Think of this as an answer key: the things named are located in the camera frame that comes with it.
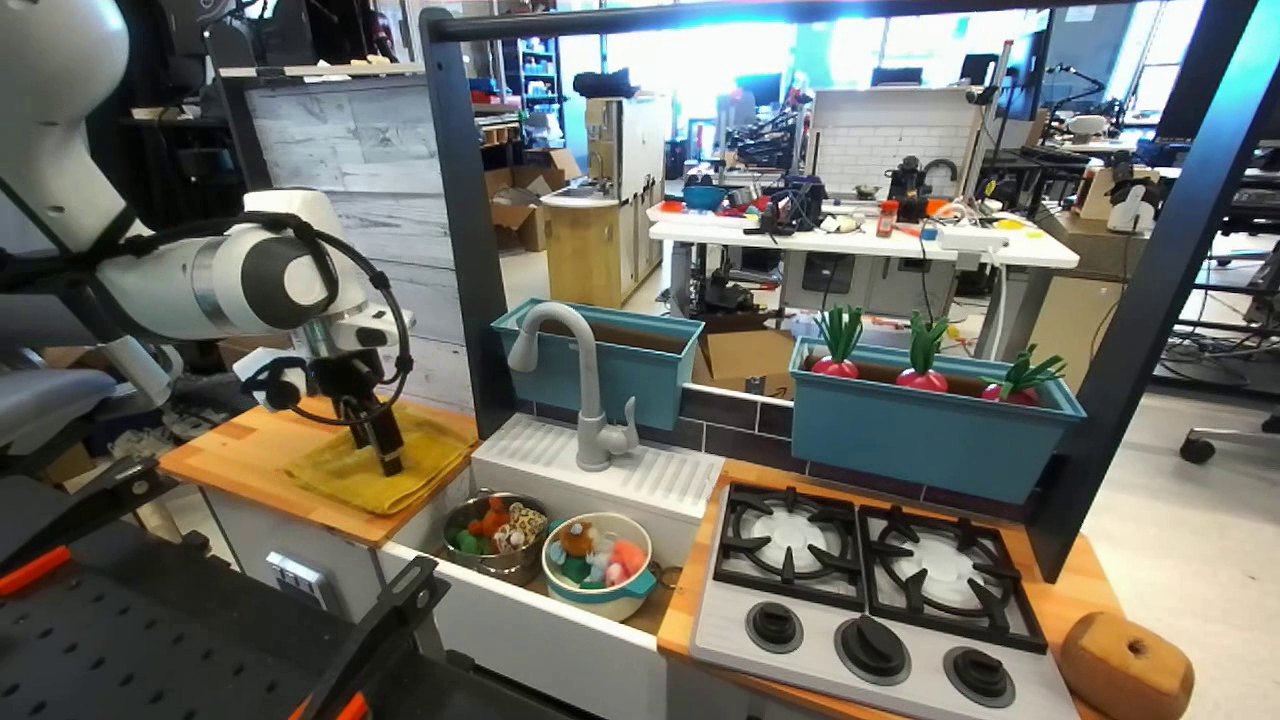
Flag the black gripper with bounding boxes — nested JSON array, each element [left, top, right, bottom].
[[302, 342, 411, 479]]

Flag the yellow towel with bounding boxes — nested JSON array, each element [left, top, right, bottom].
[[282, 402, 475, 523]]

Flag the orange plush toy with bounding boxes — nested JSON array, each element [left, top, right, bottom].
[[466, 496, 516, 549]]

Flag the beige patterned plush toy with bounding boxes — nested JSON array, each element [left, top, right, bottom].
[[491, 503, 553, 561]]

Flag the brown plush toy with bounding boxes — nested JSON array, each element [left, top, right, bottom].
[[555, 520, 598, 565]]

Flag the toy food pile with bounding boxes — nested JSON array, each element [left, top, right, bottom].
[[544, 536, 624, 593]]

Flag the pink plush toy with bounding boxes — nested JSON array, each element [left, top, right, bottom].
[[606, 536, 652, 585]]

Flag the red plush radish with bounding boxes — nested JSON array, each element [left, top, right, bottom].
[[893, 312, 954, 394], [806, 304, 867, 384], [979, 342, 1072, 408]]

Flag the toy stove black grates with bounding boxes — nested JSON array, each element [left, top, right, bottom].
[[689, 479, 1089, 720]]

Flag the steel pot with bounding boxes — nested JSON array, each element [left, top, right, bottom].
[[436, 488, 555, 587]]

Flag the grey toy faucet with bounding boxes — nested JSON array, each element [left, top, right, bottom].
[[503, 296, 648, 474]]

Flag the empty teal planter box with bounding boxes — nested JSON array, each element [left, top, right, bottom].
[[487, 296, 713, 435]]

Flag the white toy sink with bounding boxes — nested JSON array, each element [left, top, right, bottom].
[[376, 408, 731, 720]]

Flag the tan wooden cabinet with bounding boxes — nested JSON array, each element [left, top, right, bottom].
[[536, 187, 631, 312]]

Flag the white bowl teal rim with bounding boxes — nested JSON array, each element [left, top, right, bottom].
[[536, 506, 665, 624]]

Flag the grey wood backsplash panel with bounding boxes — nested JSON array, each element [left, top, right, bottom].
[[243, 76, 479, 418]]

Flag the black pegboard table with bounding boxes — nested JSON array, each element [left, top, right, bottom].
[[0, 510, 594, 720]]

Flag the grey office chair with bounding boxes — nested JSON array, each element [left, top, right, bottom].
[[0, 194, 191, 463]]

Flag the cardboard box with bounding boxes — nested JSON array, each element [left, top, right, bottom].
[[697, 325, 800, 400]]

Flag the white desk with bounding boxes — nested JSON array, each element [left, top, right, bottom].
[[645, 194, 1089, 368]]

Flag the teal planter box with vegetables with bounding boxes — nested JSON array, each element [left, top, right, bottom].
[[786, 338, 1093, 506]]

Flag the wooden block with hole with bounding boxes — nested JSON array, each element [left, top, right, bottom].
[[1057, 608, 1201, 720]]

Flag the black clamp orange handle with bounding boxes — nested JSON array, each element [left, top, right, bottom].
[[0, 451, 182, 604], [278, 550, 459, 720]]

